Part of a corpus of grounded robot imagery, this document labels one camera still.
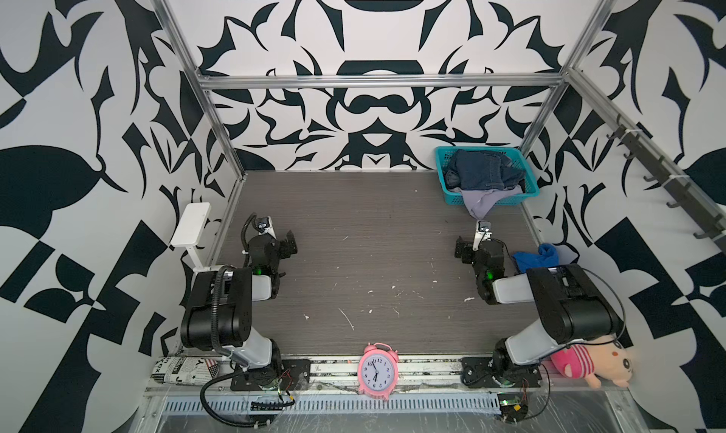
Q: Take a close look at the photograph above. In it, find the dark blue denim skirt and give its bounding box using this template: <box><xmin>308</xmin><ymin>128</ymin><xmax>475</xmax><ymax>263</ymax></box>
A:
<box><xmin>445</xmin><ymin>151</ymin><xmax>525</xmax><ymax>190</ymax></box>

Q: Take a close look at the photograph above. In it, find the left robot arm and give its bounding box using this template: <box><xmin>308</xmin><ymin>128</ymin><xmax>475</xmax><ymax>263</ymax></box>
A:
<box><xmin>180</xmin><ymin>232</ymin><xmax>298</xmax><ymax>386</ymax></box>

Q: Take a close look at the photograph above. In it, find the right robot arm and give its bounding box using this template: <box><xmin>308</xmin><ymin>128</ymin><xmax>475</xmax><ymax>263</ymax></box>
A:
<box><xmin>454</xmin><ymin>237</ymin><xmax>624</xmax><ymax>388</ymax></box>

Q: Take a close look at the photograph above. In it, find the lavender garment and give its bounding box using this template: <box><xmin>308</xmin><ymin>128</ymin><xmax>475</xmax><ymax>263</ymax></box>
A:
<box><xmin>461</xmin><ymin>186</ymin><xmax>523</xmax><ymax>220</ymax></box>

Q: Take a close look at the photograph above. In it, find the bright blue cloth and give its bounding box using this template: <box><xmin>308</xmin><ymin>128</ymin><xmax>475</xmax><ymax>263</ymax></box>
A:
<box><xmin>512</xmin><ymin>243</ymin><xmax>560</xmax><ymax>272</ymax></box>

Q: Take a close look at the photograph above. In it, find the white box on stand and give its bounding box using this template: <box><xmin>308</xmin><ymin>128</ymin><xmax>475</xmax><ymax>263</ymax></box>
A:
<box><xmin>170</xmin><ymin>202</ymin><xmax>211</xmax><ymax>272</ymax></box>

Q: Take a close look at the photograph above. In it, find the teal plastic basket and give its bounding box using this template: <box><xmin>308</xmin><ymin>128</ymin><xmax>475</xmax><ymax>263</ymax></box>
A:
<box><xmin>434</xmin><ymin>146</ymin><xmax>540</xmax><ymax>206</ymax></box>

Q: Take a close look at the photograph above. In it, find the rolled newspaper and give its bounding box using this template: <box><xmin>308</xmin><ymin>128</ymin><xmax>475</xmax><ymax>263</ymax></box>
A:
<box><xmin>150</xmin><ymin>357</ymin><xmax>220</xmax><ymax>387</ymax></box>

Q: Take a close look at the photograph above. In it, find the small green circuit board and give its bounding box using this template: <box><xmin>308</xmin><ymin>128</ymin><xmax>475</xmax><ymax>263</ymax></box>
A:
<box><xmin>497</xmin><ymin>394</ymin><xmax>529</xmax><ymax>425</ymax></box>

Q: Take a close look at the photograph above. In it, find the pink alarm clock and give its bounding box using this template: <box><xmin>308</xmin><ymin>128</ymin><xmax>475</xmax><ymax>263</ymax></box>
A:
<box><xmin>357</xmin><ymin>342</ymin><xmax>399</xmax><ymax>401</ymax></box>

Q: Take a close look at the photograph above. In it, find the pink plush pig toy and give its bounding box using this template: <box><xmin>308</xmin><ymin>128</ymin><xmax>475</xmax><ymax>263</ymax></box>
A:
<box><xmin>550</xmin><ymin>336</ymin><xmax>633</xmax><ymax>389</ymax></box>

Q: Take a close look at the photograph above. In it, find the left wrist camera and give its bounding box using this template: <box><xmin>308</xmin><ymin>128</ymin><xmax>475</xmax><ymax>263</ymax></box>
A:
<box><xmin>253</xmin><ymin>217</ymin><xmax>277</xmax><ymax>239</ymax></box>

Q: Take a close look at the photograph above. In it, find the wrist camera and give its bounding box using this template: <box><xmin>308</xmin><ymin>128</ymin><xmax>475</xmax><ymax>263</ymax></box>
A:
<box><xmin>473</xmin><ymin>220</ymin><xmax>492</xmax><ymax>251</ymax></box>
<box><xmin>253</xmin><ymin>217</ymin><xmax>277</xmax><ymax>239</ymax></box>

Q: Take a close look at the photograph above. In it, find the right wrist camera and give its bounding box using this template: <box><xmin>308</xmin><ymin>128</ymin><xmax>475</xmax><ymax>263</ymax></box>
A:
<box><xmin>473</xmin><ymin>220</ymin><xmax>492</xmax><ymax>251</ymax></box>

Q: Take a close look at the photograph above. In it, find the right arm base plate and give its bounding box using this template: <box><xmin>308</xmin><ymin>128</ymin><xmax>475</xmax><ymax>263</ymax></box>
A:
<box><xmin>461</xmin><ymin>357</ymin><xmax>542</xmax><ymax>389</ymax></box>

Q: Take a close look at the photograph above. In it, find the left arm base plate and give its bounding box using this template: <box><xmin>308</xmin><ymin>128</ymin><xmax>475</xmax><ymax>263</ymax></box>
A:
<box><xmin>230</xmin><ymin>359</ymin><xmax>312</xmax><ymax>393</ymax></box>

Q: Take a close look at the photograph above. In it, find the white slotted cable duct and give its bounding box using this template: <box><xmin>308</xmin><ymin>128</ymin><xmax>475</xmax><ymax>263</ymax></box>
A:
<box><xmin>161</xmin><ymin>392</ymin><xmax>503</xmax><ymax>417</ymax></box>

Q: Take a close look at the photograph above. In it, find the black coat hook rail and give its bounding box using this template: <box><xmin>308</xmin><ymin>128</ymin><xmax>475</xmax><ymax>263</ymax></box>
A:
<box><xmin>608</xmin><ymin>113</ymin><xmax>725</xmax><ymax>253</ymax></box>

